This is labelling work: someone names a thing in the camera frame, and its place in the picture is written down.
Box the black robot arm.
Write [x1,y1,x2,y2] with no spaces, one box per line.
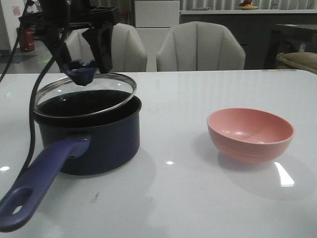
[19,0,120,73]

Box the tan cushion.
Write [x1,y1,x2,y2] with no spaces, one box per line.
[276,52,317,74]

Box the left beige chair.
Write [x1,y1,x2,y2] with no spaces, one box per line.
[66,23,147,72]

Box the beige chair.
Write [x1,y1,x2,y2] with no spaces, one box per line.
[66,23,147,72]
[156,21,246,71]

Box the pink bowl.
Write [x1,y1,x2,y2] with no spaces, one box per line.
[207,108,295,164]

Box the fruit plate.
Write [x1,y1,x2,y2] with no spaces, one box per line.
[238,0,259,10]

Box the dark side table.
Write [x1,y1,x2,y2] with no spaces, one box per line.
[263,24,317,69]

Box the glass lid blue knob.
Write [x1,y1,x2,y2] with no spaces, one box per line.
[33,59,137,119]

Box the grey counter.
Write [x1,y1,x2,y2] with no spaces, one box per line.
[180,10,317,69]

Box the dark blue saucepan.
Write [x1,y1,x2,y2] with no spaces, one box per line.
[0,90,142,232]

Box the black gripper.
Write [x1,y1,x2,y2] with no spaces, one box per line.
[19,6,119,73]

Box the right beige chair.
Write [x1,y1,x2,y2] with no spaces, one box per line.
[156,21,246,71]

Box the black cable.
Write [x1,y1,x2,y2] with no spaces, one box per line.
[0,0,72,174]

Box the white cabinet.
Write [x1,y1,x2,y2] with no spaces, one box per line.
[135,0,180,72]

